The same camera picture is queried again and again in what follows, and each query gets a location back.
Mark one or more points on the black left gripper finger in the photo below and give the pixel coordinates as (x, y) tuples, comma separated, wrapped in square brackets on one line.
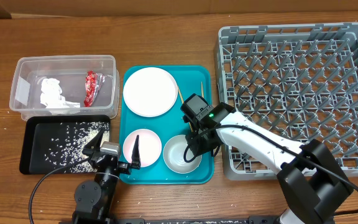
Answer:
[(93, 145), (136, 163)]

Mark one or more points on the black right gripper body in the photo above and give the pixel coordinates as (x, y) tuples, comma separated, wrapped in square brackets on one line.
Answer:
[(204, 145)]

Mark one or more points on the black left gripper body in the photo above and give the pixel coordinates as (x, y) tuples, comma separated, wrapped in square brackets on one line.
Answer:
[(125, 167)]

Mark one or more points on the pink bowl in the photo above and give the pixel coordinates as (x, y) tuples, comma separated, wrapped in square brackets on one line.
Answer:
[(150, 146)]

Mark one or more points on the grey bowl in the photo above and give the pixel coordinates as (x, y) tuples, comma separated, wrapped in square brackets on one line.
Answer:
[(173, 153)]

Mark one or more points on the wooden chopstick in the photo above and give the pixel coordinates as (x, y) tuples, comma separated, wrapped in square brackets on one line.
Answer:
[(182, 101), (202, 90)]

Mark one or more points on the red snack wrapper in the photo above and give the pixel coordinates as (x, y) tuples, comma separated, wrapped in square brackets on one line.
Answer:
[(93, 83)]

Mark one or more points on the white napkin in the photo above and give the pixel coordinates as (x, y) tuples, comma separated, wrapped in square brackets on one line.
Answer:
[(51, 95)]

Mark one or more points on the white round plate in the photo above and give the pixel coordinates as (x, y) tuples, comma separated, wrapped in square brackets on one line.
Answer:
[(150, 92)]

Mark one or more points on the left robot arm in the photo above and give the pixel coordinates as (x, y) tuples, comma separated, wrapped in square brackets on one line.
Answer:
[(94, 197)]

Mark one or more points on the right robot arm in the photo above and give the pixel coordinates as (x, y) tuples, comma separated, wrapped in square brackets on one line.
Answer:
[(313, 183)]

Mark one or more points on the rice grains pile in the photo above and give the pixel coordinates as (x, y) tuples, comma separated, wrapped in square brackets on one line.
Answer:
[(65, 141)]

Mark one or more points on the black tray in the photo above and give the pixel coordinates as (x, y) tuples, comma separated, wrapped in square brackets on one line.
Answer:
[(31, 161)]

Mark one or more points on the teal plastic tray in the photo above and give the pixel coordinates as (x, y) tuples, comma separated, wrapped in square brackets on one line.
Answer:
[(168, 125)]

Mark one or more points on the clear plastic bin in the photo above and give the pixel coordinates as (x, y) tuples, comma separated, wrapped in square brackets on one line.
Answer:
[(66, 73)]

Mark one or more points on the grey dish rack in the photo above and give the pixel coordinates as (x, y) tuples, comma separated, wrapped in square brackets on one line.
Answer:
[(299, 81)]

